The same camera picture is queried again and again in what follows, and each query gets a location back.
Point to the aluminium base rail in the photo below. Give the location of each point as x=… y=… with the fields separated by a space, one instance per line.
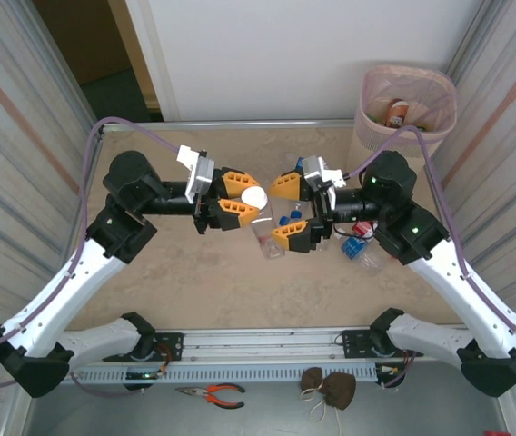
x=262 y=343

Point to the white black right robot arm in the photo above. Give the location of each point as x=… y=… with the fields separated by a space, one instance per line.
x=458 y=290

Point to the red label bottle red cap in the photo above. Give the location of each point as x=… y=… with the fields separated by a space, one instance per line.
x=363 y=228

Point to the shiny brown bottle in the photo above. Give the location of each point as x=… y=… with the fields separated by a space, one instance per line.
x=396 y=111

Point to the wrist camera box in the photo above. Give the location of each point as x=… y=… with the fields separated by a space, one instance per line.
x=201 y=175
x=313 y=168

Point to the small clear bottle blue label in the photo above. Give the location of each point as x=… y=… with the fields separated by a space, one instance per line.
x=284 y=221

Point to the soda water bottle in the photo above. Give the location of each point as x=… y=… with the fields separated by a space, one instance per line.
x=295 y=213

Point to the small red object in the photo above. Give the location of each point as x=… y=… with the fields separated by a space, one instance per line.
x=496 y=433

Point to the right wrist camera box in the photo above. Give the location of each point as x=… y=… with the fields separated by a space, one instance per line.
x=313 y=168

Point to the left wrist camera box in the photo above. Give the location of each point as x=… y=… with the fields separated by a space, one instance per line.
x=201 y=175

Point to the bottle grape picture label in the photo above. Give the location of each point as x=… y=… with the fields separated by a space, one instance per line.
x=254 y=196

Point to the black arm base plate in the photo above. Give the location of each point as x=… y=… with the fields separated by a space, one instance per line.
x=353 y=341
x=171 y=343

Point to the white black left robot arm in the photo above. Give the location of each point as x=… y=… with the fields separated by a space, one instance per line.
x=76 y=281

